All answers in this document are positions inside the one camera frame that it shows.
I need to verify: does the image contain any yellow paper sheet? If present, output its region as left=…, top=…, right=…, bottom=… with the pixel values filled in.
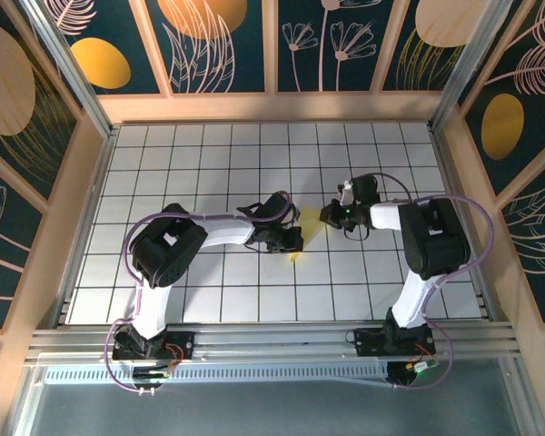
left=289, top=206, right=329, bottom=263

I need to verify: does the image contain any grey metal sheet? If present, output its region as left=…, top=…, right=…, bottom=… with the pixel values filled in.
left=26, top=383, right=519, bottom=436

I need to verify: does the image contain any small circuit board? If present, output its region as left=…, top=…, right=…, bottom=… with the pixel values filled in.
left=406, top=358, right=441, bottom=374

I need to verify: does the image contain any aluminium rail beam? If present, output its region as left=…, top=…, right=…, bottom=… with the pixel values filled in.
left=25, top=322, right=521, bottom=365

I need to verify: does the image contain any aluminium side rail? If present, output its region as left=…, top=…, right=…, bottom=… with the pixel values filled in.
left=429, top=126, right=505, bottom=323
left=49, top=126, right=119, bottom=331

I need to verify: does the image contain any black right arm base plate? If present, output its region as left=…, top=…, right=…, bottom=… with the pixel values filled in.
left=353, top=325, right=437, bottom=358

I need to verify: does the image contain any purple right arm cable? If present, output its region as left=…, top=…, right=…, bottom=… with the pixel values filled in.
left=367, top=172, right=496, bottom=391

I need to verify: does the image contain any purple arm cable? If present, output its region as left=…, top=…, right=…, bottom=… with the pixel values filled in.
left=104, top=190, right=299, bottom=395
left=367, top=172, right=496, bottom=391

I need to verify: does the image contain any grey slotted cable duct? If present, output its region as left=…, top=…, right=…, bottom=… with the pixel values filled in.
left=43, top=365, right=391, bottom=387

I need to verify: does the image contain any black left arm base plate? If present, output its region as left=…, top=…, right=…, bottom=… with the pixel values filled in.
left=111, top=330, right=196, bottom=362

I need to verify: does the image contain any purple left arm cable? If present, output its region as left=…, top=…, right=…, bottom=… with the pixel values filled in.
left=104, top=190, right=299, bottom=395

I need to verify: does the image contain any aluminium corner post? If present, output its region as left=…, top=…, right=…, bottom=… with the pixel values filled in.
left=17, top=0, right=119, bottom=140
left=429, top=0, right=528, bottom=133

